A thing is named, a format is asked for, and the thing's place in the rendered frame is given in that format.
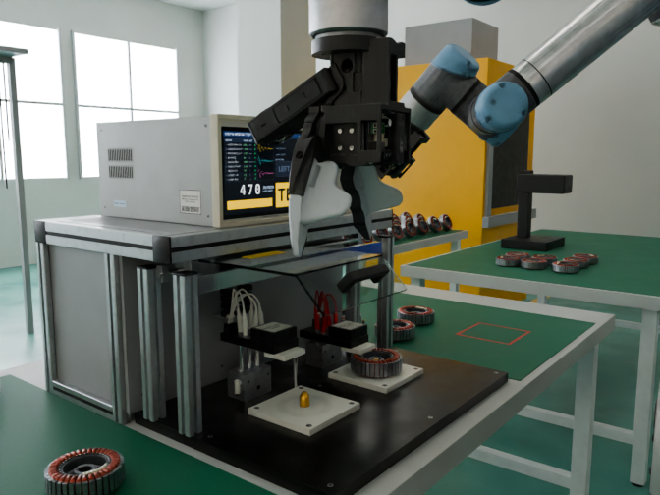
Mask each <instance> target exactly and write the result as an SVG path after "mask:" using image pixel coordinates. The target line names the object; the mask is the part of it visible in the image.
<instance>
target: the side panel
mask: <svg viewBox="0 0 660 495"><path fill-rule="evenodd" d="M35 245H36V259H37V273H38V288H39V301H40V315H41V330H42V344H43V357H44V371H45V386H46V391H48V392H50V393H52V394H55V395H57V396H59V397H61V398H64V399H66V400H68V401H70V402H72V403H75V404H77V405H79V406H81V407H84V408H86V409H88V410H90V411H92V412H95V413H98V414H100V415H103V416H105V417H107V418H109V419H111V420H114V421H116V422H119V423H120V424H123V425H124V424H127V421H130V422H132V421H134V420H135V413H134V412H132V413H127V407H126V387H125V368H124V349H123V329H122V310H121V290H120V270H119V255H114V254H108V253H102V252H96V251H90V250H84V249H78V248H72V247H61V246H55V245H50V244H43V243H37V242H35Z"/></svg>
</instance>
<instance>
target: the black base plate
mask: <svg viewBox="0 0 660 495"><path fill-rule="evenodd" d="M389 349H391V350H394V351H396V352H398V353H399V354H401V355H402V357H403V358H402V364H407V365H411V366H415V367H419V368H423V374H421V375H419V376H418V377H416V378H415V379H413V380H411V381H409V382H407V383H405V384H404V385H402V386H400V387H398V388H396V389H395V390H393V391H391V392H389V393H387V394H385V393H381V392H377V391H374V390H370V389H366V388H363V387H359V386H357V385H353V384H349V383H346V382H342V381H338V380H335V379H331V378H328V372H331V371H333V370H335V369H337V368H340V367H342V366H344V365H346V364H349V363H351V354H352V353H350V352H346V351H342V360H341V361H338V362H336V363H334V364H331V365H329V366H327V367H324V368H319V367H315V366H311V365H308V364H305V354H304V355H301V356H298V386H300V385H302V386H304V387H308V388H311V389H314V390H318V391H321V392H325V393H328V394H331V395H335V396H338V397H341V398H345V399H348V400H352V401H355V402H358V403H360V409H358V410H357V411H355V412H352V413H350V414H349V415H347V416H345V417H343V418H341V419H340V420H338V421H336V422H334V423H332V424H331V425H329V426H327V427H325V428H323V429H322V430H320V431H318V432H316V433H314V434H312V435H311V436H308V435H305V434H302V433H299V432H297V431H295V430H292V429H289V428H286V427H283V426H281V425H278V424H275V423H272V422H269V421H267V420H264V419H261V418H258V417H255V416H253V415H250V414H248V408H250V407H253V406H255V405H257V404H259V403H262V402H264V401H266V400H268V399H271V398H273V397H275V396H277V395H280V394H282V393H284V392H286V391H289V390H291V389H293V388H294V359H293V358H292V359H289V360H287V361H281V360H278V359H274V360H272V361H269V362H267V363H265V364H268V365H271V391H270V392H267V393H265V394H263V395H260V396H258V397H256V398H253V399H251V400H249V401H246V402H244V401H241V400H238V399H235V398H232V397H229V396H228V377H227V378H225V379H222V380H219V381H217V382H214V383H211V384H209V385H206V386H203V387H201V412H202V432H200V433H194V436H192V437H188V436H186V434H180V433H179V422H178V397H175V398H173V399H170V400H167V401H166V417H164V418H160V417H159V418H158V420H157V421H154V422H152V421H150V420H149V419H145V418H143V410H141V411H138V412H135V423H136V424H138V425H141V426H143V427H145V428H147V429H150V430H152V431H154V432H157V433H159V434H161V435H163V436H166V437H168V438H170V439H172V440H175V441H177V442H179V443H182V444H184V445H186V446H188V447H191V448H193V449H195V450H198V451H200V452H201V453H203V454H206V455H208V456H210V457H213V458H215V459H217V460H219V461H222V462H224V463H226V464H229V465H231V466H233V467H235V468H239V469H241V470H244V471H246V472H248V473H250V474H253V475H255V476H257V477H260V478H262V479H264V480H266V481H269V482H271V483H273V484H275V485H278V486H280V487H282V488H285V489H287V490H289V491H291V492H294V493H296V494H298V495H354V494H355V493H357V492H358V491H359V490H361V489H362V488H363V487H364V486H365V485H367V484H368V483H369V482H371V481H372V480H373V479H375V478H376V477H378V476H379V475H380V474H382V473H383V472H384V471H386V470H387V469H388V468H390V467H392V466H393V465H394V464H396V463H397V462H398V461H400V460H401V459H403V458H404V457H405V456H407V455H408V454H409V453H411V452H412V451H413V450H415V449H416V448H418V447H419V446H420V445H422V444H423V443H424V442H426V441H427V440H428V439H430V438H431V437H433V436H434V435H435V434H437V433H438V432H439V431H441V430H442V429H444V428H445V427H446V426H448V425H449V424H450V423H452V422H453V421H454V420H456V419H457V418H459V417H460V416H461V415H463V414H464V413H466V412H467V411H468V410H470V409H471V408H473V407H474V406H475V405H477V404H478V403H479V402H481V401H482V400H484V399H485V398H486V397H488V396H489V395H490V394H492V393H493V392H494V391H496V390H497V389H499V388H500V387H501V386H503V385H504V384H505V383H507V382H508V372H505V371H500V370H496V369H491V368H487V367H482V366H478V365H473V364H469V363H464V362H459V361H455V360H450V359H446V358H441V357H434V356H430V355H425V354H421V353H416V352H411V351H407V350H402V349H398V348H393V347H391V348H390V347H389ZM389 349H388V350H389Z"/></svg>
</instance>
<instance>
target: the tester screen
mask: <svg viewBox="0 0 660 495"><path fill-rule="evenodd" d="M300 135H301V134H294V135H293V136H292V137H290V138H289V139H288V140H286V141H284V142H283V143H280V144H278V145H268V144H256V143H255V141H254V139H253V136H252V134H251V132H234V131H223V140H224V181H225V215H235V214H245V213H254V212H264V211H274V210H284V209H289V206H287V207H276V183H285V182H290V176H284V177H276V161H292V157H293V152H294V149H295V146H296V143H297V140H298V138H299V137H300ZM254 183H261V195H252V196H239V184H254ZM261 198H272V206H265V207H255V208H244V209H233V210H228V206H227V201H235V200H248V199H261Z"/></svg>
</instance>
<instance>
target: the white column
mask: <svg viewBox="0 0 660 495"><path fill-rule="evenodd" d="M312 41H313V39H312V38H311V37H310V36H309V6H308V0H237V44H238V92H239V115H244V116H257V115H258V114H259V113H260V112H262V111H263V110H265V109H266V108H269V107H270V106H272V105H273V104H274V103H276V102H277V101H278V100H280V99H281V98H283V97H284V96H285V95H287V94H288V93H289V92H291V91H292V90H293V89H295V88H296V87H298V86H299V85H300V84H302V83H303V82H305V81H306V80H307V79H309V78H310V77H312V76H313V75H314V74H316V58H314V57H312V56H311V42H312Z"/></svg>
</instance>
